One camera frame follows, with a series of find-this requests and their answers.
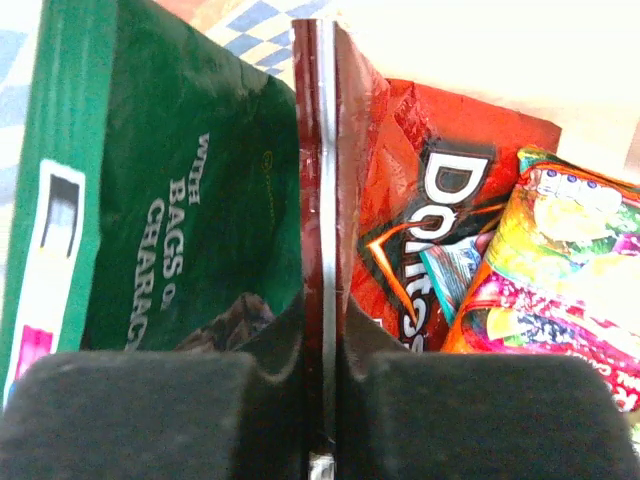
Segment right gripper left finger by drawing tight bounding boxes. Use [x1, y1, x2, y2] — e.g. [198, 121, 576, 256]
[1, 299, 308, 479]

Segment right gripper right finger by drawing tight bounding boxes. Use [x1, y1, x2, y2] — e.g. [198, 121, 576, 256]
[337, 302, 639, 479]

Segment red Doritos bag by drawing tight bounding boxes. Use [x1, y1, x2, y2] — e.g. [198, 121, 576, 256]
[293, 19, 561, 479]

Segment blue checkered paper bag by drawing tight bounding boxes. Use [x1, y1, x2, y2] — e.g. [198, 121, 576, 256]
[0, 0, 640, 211]

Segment colourful candy bag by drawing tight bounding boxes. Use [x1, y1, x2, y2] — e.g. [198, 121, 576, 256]
[443, 147, 639, 412]

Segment dark green snack bag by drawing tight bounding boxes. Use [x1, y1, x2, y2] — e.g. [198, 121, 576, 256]
[1, 1, 301, 398]

